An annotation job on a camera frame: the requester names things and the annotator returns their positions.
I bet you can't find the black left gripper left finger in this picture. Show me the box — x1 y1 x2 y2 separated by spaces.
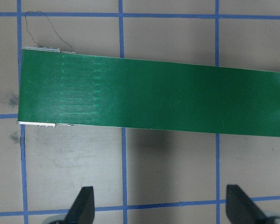
63 187 95 224

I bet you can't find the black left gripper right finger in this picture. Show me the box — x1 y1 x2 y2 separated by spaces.
225 184 267 224

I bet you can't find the green conveyor belt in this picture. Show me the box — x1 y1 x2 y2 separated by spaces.
18 49 280 137

